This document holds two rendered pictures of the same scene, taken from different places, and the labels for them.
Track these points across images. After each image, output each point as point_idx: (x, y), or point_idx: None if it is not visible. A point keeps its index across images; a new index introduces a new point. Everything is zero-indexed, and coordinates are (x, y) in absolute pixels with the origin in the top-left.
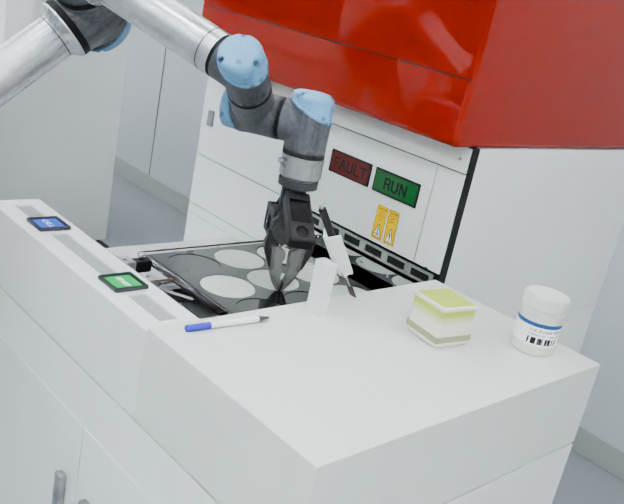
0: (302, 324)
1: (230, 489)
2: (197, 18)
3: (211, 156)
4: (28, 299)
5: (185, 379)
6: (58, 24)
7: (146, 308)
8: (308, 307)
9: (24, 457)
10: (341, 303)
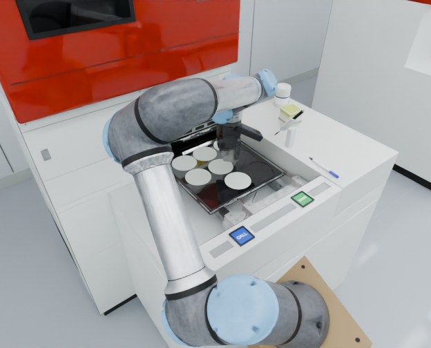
0: (305, 150)
1: (371, 186)
2: (246, 79)
3: (61, 173)
4: (261, 262)
5: (358, 182)
6: (170, 157)
7: (319, 191)
8: (289, 147)
9: None
10: (275, 139)
